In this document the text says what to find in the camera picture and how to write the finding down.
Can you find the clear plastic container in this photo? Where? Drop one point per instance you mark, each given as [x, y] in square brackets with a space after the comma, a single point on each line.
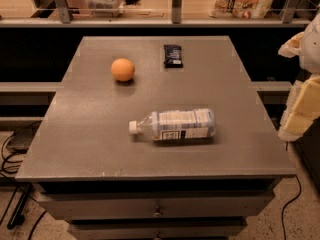
[106, 1]

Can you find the printed snack bag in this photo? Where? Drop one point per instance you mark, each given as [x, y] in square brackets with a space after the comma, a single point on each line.
[242, 9]

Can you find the small drawer knob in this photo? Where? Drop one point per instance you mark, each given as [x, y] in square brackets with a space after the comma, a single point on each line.
[157, 214]

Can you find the dark snack packet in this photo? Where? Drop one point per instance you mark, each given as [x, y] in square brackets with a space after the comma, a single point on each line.
[173, 56]

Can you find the orange fruit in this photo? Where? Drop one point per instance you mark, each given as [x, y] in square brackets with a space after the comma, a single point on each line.
[122, 69]

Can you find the grey drawer cabinet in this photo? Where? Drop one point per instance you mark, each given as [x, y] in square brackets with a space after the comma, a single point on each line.
[106, 183]

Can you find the clear plastic water bottle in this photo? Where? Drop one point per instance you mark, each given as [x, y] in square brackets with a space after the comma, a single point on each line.
[176, 125]

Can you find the metal shelf rail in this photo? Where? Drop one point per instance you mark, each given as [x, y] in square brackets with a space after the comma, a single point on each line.
[149, 13]

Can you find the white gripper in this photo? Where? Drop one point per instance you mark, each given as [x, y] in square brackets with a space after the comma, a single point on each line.
[311, 52]

